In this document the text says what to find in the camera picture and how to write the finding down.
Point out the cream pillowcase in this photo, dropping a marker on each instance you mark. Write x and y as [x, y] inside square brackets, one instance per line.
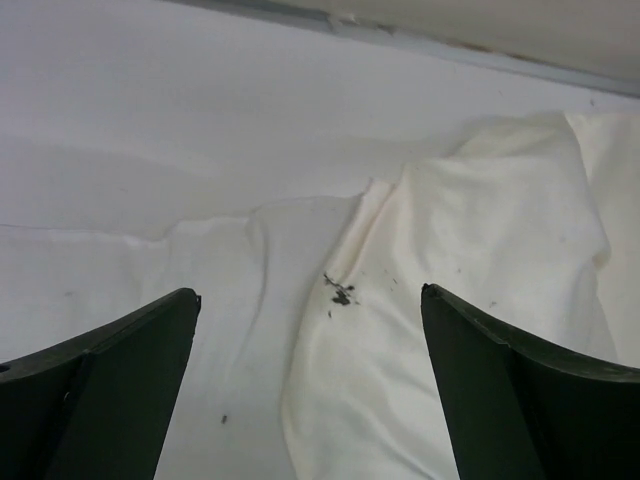
[534, 220]

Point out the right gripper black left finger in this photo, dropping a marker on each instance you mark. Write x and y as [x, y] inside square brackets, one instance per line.
[98, 406]

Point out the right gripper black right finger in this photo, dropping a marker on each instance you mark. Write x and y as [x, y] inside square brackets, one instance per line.
[520, 407]

